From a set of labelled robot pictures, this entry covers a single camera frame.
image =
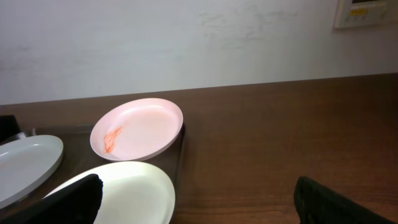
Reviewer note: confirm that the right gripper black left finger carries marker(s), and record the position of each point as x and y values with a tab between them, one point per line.
77	203

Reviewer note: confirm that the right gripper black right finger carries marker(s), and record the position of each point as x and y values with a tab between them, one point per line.
317	204

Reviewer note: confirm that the white plate with sauce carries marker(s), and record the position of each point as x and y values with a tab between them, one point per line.
133	192

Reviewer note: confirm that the grey plate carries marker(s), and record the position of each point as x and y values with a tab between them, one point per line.
26	164

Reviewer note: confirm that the brown serving tray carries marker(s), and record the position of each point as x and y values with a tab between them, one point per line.
78	157

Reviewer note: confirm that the black tray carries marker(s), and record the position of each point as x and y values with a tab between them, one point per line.
9	128

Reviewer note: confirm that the pink plate with sauce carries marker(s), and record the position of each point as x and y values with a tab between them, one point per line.
137	130

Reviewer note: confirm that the wall control panel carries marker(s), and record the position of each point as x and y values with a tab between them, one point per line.
360	13

